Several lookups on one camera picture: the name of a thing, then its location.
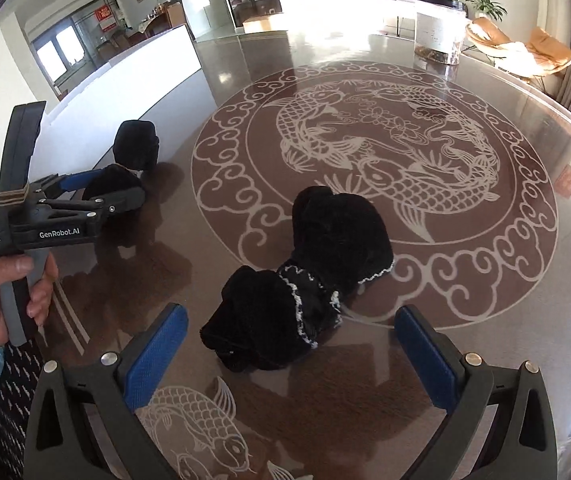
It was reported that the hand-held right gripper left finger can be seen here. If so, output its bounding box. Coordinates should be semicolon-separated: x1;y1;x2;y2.
23;304;189;480

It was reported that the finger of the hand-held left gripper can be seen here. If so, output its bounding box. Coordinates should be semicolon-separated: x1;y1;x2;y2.
40;187;148;221
30;169;92;200

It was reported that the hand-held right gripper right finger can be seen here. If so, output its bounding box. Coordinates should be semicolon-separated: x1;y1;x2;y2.
394;305;559;480

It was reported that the black beaded scrunchie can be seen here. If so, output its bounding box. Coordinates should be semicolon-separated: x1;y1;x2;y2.
82;119;162;216

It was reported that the white foam board barrier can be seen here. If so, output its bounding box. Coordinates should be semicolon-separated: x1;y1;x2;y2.
42;23;203;134

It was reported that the black patterned cloth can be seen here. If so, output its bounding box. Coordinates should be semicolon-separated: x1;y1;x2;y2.
0;330;67;480

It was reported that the red door poster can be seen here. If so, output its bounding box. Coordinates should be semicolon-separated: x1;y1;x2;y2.
95;5;117;32

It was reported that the wooden dining chair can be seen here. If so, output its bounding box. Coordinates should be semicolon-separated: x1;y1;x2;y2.
162;0;187;29

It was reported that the brown cardboard box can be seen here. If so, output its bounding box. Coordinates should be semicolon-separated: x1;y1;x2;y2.
242;13;287;35

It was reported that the orange lounge chair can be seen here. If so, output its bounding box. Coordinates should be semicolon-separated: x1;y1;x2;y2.
465;15;571;81

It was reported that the clear jar with black lid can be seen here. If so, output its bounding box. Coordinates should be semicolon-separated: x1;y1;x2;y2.
413;0;469;66

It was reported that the large leafy potted plant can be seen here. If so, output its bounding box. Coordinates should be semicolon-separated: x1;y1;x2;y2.
465;0;508;20

